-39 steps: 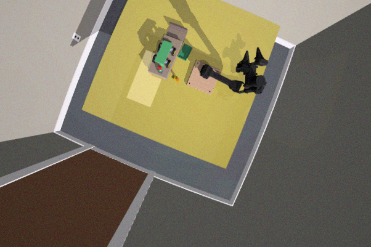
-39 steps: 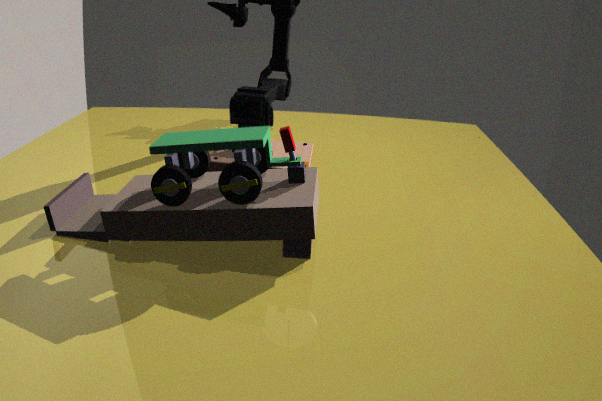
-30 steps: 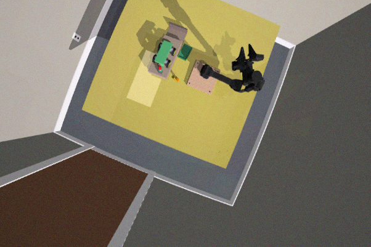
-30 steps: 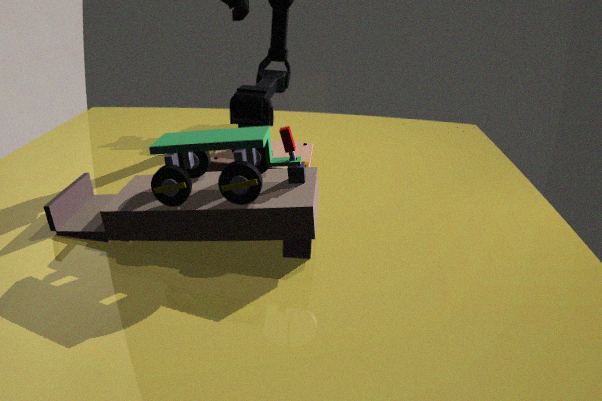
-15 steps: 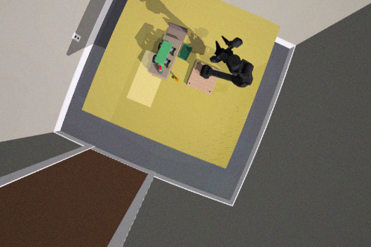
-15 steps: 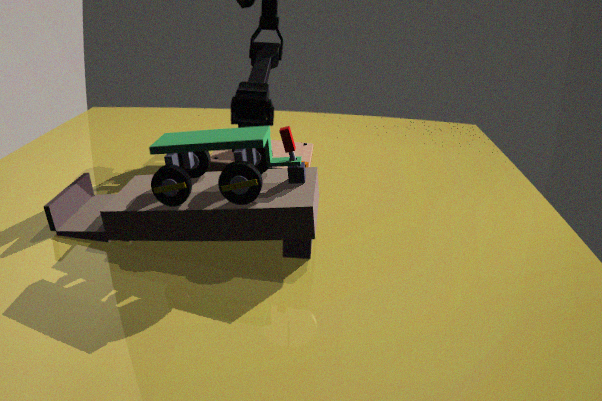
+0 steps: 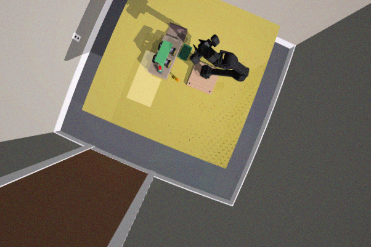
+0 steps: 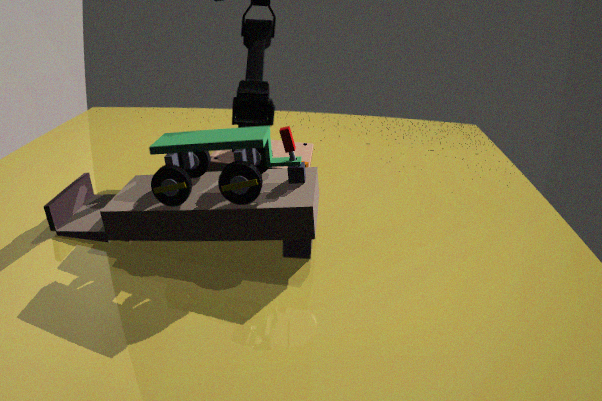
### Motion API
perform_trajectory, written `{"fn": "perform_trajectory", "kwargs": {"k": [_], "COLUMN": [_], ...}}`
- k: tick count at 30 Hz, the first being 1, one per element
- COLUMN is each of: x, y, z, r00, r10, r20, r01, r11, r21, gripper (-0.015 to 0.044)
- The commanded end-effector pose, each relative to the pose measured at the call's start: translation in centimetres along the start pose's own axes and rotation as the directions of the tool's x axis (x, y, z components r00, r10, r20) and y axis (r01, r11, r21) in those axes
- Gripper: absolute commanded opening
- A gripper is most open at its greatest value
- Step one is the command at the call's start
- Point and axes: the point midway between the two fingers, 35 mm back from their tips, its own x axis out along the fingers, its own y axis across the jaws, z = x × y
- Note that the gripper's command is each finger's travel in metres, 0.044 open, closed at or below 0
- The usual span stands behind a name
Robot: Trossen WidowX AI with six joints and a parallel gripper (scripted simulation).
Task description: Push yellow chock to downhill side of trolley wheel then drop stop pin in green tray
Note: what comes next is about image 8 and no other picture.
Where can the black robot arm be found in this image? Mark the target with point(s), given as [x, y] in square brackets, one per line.
[253, 105]

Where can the green trolley with black wheels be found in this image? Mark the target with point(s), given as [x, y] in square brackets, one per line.
[187, 157]

